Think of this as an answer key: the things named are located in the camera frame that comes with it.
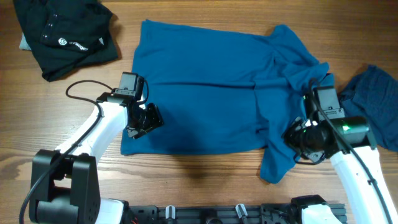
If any blue polo shirt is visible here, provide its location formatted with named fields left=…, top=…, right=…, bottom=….
left=121, top=20, right=335, bottom=184

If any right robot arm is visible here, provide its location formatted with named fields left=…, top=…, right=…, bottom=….
left=283, top=86, right=397, bottom=223

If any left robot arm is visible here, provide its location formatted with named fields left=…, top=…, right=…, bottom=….
left=19, top=72, right=164, bottom=223

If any dark navy crumpled garment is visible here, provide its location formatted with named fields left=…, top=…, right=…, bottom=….
left=338, top=65, right=397, bottom=151

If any black folded polo shirt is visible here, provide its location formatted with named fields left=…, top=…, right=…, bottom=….
left=13, top=0, right=118, bottom=82

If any grey folded cloth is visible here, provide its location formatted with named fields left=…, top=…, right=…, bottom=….
left=19, top=34, right=31, bottom=51

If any left black camera cable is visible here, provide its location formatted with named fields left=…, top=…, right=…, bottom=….
left=18, top=80, right=114, bottom=224

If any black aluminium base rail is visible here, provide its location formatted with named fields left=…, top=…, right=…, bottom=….
left=121, top=195, right=348, bottom=224

